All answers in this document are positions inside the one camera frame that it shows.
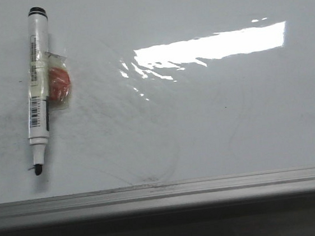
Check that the orange magnet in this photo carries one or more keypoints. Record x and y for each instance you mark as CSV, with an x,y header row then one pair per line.
x,y
60,84

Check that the white whiteboard marker pen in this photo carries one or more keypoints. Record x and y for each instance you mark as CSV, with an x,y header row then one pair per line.
x,y
38,86

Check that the white glossy whiteboard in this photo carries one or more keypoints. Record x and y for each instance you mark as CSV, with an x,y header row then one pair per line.
x,y
162,90

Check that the aluminium whiteboard frame rail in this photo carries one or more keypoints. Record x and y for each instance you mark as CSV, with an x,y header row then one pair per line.
x,y
154,198

